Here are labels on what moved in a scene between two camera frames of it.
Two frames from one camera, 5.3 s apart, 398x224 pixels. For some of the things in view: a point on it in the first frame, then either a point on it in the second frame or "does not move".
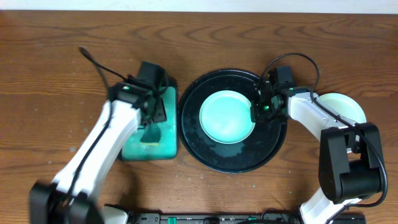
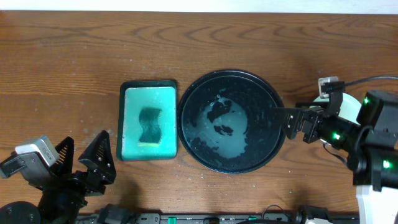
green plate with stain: x=226 y=117 to x=350 y=108
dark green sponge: x=151 y=135 does not move
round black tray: x=262 y=145 does not move
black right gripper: x=255 y=114 to x=311 y=116
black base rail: x=237 y=218 does not move
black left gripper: x=157 y=109 to x=76 y=180
